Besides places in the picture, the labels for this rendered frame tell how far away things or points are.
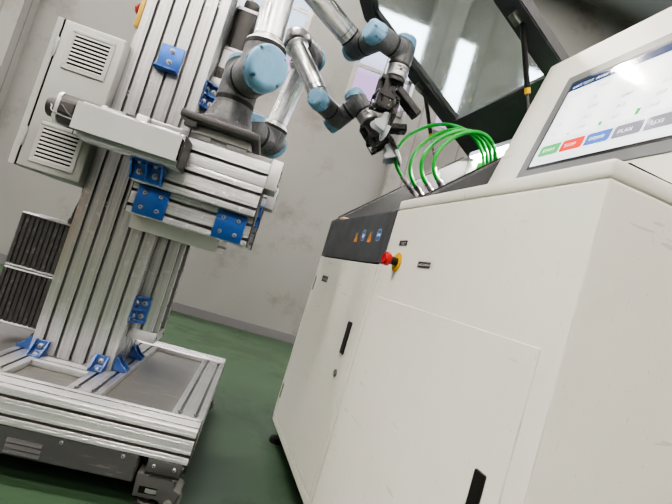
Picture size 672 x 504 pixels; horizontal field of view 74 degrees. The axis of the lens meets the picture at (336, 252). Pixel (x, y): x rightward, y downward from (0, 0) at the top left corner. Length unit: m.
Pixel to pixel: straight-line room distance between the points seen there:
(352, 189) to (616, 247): 3.86
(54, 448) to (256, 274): 3.16
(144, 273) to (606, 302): 1.31
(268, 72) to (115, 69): 0.54
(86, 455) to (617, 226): 1.25
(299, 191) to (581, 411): 3.88
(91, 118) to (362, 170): 3.47
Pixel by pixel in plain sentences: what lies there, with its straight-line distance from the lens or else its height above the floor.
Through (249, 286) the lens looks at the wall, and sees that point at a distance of 4.33.
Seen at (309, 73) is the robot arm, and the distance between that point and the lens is 1.83.
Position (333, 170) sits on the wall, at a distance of 4.46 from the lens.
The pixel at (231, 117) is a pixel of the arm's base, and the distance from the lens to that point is 1.37.
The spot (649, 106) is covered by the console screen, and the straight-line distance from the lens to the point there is 1.16.
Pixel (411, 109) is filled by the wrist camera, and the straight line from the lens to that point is 1.59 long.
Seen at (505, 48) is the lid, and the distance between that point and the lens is 1.79.
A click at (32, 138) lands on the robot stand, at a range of 1.65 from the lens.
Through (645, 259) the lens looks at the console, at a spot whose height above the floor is 0.86.
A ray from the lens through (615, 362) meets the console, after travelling 0.74.
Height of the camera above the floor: 0.71
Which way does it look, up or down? 3 degrees up
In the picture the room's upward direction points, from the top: 17 degrees clockwise
